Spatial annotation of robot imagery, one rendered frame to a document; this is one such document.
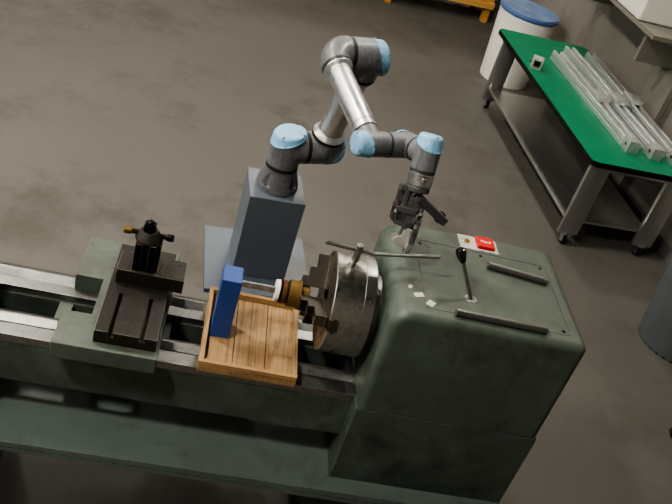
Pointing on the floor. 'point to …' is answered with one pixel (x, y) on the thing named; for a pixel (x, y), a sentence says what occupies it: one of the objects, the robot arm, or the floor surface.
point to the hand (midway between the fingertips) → (406, 252)
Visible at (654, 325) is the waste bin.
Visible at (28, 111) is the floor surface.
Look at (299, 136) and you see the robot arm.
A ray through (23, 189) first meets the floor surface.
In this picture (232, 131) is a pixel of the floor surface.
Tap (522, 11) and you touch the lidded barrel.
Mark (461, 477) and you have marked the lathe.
